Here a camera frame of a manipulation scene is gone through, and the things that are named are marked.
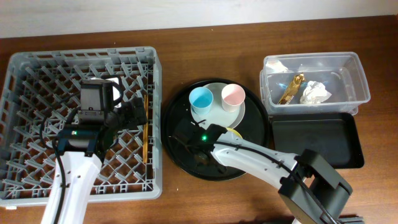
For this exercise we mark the pink plastic cup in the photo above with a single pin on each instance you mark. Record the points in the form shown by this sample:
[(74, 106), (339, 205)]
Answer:
[(232, 95)]

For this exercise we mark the grey plastic dishwasher rack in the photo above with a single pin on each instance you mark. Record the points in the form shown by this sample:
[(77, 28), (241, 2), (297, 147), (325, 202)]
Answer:
[(40, 90)]

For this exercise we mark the light blue plastic cup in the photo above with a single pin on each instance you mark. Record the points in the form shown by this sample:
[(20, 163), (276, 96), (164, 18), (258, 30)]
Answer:
[(201, 99)]

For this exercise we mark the yellow plastic bowl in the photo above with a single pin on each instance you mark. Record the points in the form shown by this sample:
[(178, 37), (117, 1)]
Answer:
[(235, 132)]

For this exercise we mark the round black tray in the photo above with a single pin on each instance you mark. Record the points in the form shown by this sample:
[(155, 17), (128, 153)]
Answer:
[(254, 127)]

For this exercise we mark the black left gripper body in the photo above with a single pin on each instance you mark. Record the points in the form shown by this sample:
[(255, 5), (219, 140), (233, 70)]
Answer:
[(134, 111)]

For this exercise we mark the brown gold snack wrapper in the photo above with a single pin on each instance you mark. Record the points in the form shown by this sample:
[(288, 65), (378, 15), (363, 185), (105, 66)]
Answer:
[(292, 89)]

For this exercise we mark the pale grey round plate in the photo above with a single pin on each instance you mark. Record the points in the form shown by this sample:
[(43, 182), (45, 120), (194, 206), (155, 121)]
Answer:
[(217, 114)]

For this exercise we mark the black rectangular tray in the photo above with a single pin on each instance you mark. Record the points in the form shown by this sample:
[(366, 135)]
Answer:
[(333, 135)]

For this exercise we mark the white tissue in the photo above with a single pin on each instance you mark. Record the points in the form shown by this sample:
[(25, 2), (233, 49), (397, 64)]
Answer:
[(314, 93)]

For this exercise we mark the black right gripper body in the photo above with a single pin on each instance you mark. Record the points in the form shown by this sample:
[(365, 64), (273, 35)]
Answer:
[(185, 137)]

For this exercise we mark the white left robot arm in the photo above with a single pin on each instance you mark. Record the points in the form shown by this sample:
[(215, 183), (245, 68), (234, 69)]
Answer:
[(80, 148)]

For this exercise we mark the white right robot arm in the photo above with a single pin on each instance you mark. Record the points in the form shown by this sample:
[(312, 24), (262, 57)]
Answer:
[(309, 186)]

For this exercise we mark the clear plastic bin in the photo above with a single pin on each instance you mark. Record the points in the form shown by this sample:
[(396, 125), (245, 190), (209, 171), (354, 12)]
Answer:
[(341, 73)]

